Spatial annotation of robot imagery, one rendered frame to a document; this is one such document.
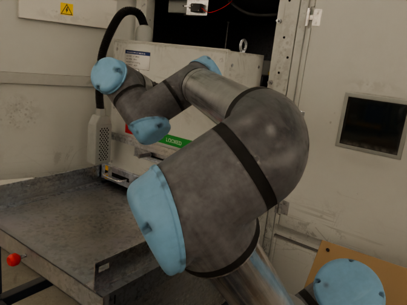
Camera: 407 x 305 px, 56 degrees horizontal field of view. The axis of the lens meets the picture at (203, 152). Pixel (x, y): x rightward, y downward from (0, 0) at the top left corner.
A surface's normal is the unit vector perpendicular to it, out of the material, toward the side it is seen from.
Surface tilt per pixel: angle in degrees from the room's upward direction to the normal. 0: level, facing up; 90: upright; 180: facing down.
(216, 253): 110
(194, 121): 90
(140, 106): 62
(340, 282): 39
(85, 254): 0
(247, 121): 35
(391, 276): 45
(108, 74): 74
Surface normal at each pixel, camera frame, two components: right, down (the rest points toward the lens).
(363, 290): -0.20, -0.64
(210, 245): 0.35, 0.53
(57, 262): 0.11, -0.96
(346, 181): -0.59, 0.14
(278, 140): 0.33, -0.34
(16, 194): 0.80, 0.23
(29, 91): 0.54, 0.26
